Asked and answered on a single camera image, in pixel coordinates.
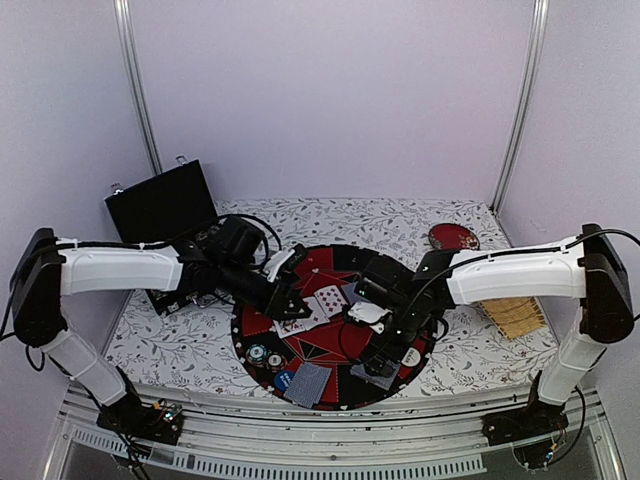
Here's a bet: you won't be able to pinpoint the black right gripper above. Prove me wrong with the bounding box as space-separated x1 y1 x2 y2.
359 300 426 379

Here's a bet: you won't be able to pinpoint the five of diamonds card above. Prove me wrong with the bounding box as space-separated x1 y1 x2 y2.
303 296 330 329

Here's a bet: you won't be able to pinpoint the queen face card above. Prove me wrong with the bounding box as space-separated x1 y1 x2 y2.
274 320 306 339

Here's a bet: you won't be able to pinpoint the white dealer button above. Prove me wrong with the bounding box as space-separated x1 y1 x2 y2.
401 347 423 369

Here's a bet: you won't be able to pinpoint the ten of diamonds card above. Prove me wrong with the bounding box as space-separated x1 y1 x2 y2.
314 285 349 317

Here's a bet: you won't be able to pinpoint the blue playing card deck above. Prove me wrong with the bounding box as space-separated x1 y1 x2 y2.
350 363 400 391

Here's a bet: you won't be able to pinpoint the poker chip stack red top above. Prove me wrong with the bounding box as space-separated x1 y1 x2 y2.
265 352 288 373

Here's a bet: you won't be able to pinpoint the poker chip stack teal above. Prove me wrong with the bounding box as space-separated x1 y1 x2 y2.
245 344 270 368

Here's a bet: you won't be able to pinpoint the blue backed dealt cards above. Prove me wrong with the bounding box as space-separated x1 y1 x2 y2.
284 363 332 409

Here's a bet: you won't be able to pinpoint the blue small blind button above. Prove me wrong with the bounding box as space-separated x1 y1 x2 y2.
274 371 295 392

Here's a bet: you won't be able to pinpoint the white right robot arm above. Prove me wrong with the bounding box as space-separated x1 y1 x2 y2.
356 224 637 436

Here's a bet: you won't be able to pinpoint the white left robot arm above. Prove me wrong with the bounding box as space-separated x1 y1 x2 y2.
1 215 311 434

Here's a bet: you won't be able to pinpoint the round red black poker mat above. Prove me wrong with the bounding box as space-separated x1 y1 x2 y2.
231 245 431 411

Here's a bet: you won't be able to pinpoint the red floral round plate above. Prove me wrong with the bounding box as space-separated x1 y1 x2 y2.
428 223 480 250

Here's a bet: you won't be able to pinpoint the floral table cloth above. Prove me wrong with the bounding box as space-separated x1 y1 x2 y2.
106 198 557 398

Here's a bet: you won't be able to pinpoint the woven bamboo tray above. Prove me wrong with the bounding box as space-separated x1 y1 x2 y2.
480 297 546 340

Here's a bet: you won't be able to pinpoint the black poker chip case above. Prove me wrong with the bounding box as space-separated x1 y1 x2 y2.
103 158 221 316

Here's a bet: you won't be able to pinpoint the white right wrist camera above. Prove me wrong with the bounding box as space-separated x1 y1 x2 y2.
346 301 392 335

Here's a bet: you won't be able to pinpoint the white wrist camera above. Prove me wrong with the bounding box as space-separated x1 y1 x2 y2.
263 244 308 283
346 301 392 335

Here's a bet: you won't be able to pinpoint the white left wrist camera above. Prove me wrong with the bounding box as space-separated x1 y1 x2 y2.
263 244 308 283

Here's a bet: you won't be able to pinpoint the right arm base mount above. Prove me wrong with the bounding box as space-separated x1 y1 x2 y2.
481 401 569 470

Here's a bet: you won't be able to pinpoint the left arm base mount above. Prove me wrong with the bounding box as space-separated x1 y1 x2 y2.
97 395 184 446

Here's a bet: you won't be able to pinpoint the right aluminium frame post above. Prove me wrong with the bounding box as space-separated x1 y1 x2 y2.
490 0 550 217

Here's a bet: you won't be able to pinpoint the aluminium frame post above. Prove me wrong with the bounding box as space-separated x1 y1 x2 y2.
490 0 550 217
113 0 163 176

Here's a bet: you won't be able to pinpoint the left aluminium frame post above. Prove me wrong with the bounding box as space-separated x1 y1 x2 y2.
113 0 163 176

